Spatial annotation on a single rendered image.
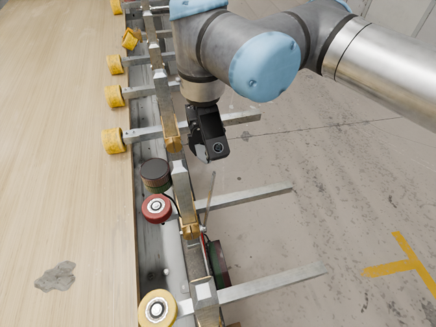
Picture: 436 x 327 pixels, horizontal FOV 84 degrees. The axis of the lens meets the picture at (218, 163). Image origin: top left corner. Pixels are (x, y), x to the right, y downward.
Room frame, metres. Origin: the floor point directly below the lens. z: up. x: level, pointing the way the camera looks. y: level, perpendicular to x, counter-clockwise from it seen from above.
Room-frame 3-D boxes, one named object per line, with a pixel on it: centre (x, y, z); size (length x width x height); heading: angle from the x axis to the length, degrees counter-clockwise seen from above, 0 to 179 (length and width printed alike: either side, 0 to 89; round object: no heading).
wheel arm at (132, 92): (0.86, 0.16, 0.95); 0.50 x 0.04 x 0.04; 105
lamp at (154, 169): (0.31, 0.13, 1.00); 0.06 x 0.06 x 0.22; 15
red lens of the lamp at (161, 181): (0.30, 0.13, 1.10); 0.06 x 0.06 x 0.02
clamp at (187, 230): (0.34, 0.09, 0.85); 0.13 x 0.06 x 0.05; 15
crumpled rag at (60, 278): (0.15, 0.37, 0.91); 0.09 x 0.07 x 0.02; 98
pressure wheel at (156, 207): (0.34, 0.17, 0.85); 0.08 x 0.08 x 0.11
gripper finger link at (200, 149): (0.43, 0.05, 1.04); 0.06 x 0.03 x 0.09; 15
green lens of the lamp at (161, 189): (0.30, 0.13, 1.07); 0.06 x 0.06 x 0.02
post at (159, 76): (0.56, 0.15, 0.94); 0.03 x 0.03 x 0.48; 15
